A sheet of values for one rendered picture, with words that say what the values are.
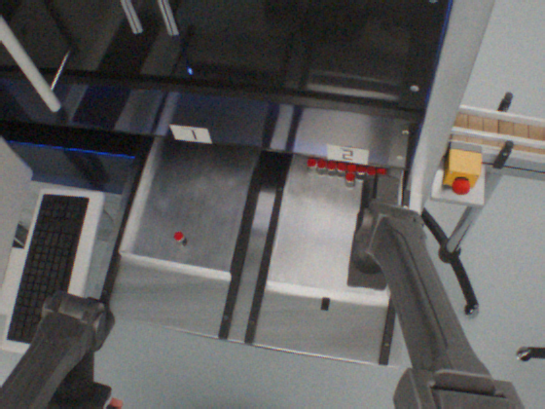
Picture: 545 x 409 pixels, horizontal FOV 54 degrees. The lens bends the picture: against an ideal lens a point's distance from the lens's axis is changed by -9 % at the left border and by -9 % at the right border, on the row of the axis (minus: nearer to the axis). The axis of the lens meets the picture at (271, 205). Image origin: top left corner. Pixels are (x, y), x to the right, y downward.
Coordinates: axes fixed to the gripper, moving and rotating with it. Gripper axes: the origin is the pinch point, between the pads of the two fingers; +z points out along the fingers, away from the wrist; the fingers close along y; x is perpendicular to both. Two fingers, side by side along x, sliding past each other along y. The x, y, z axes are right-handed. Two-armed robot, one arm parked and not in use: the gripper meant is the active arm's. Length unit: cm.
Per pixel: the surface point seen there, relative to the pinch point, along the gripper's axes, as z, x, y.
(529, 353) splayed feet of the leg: 101, -67, 8
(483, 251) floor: 109, -48, 47
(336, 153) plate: 7.1, 9.3, 26.6
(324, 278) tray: 20.4, 8.1, 3.4
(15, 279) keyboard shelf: 29, 86, -9
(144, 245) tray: 20, 49, 4
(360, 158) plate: 7.7, 4.2, 26.5
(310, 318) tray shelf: 20.4, 9.5, -5.8
